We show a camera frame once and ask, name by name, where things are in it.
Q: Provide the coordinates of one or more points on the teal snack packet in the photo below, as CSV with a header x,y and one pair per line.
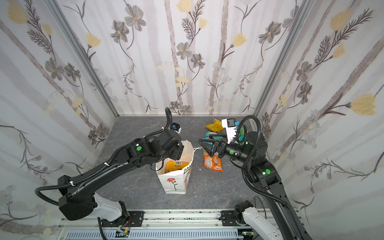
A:
x,y
207,135

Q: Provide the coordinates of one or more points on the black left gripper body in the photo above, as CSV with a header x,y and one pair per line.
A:
x,y
177,148

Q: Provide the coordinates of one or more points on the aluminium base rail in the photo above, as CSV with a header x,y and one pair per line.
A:
x,y
171,219

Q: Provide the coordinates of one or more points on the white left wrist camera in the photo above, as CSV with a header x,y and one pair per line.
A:
x,y
176,127

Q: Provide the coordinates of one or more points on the orange snack packet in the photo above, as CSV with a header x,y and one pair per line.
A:
x,y
213,163

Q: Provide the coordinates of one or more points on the white printed paper bag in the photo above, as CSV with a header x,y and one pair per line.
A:
x,y
176,183

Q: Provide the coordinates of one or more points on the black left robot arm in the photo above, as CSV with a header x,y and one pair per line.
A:
x,y
79,198

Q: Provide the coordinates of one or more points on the green snack packet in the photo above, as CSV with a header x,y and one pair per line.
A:
x,y
241,129

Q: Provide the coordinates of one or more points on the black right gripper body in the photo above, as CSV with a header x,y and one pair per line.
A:
x,y
216,147

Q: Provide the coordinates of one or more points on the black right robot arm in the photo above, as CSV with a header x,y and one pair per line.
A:
x,y
263,176

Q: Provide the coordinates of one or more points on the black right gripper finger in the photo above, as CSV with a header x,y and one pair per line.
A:
x,y
210,146
217,136

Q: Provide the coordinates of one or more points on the white slotted cable duct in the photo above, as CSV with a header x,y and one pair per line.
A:
x,y
180,234

